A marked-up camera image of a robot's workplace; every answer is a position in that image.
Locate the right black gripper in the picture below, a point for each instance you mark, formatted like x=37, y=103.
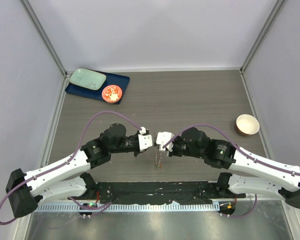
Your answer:
x=173, y=152

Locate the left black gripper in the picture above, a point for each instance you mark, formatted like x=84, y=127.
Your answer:
x=136, y=153

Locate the large metal keyring with rings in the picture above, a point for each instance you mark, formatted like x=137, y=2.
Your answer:
x=156, y=152

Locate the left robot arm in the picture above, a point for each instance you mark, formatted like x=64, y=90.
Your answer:
x=68, y=177

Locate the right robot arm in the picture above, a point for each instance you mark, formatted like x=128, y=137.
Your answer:
x=269, y=177

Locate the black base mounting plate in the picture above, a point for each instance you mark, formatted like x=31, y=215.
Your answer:
x=158, y=193

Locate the red patterned small bowl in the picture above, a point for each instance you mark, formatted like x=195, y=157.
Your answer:
x=112, y=94

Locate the white brown bowl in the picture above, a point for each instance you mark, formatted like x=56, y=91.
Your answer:
x=247, y=125

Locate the dark blue tray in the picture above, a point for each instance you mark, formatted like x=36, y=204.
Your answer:
x=111, y=80

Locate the light green rectangular plate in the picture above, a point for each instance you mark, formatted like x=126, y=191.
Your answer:
x=87, y=79

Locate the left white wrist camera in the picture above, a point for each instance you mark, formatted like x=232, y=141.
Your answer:
x=145, y=139

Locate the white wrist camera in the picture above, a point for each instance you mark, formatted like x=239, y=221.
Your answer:
x=145, y=139
x=161, y=139

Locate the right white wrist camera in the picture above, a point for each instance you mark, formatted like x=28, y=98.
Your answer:
x=161, y=139

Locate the slotted cable duct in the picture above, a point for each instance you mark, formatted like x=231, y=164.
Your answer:
x=120, y=208

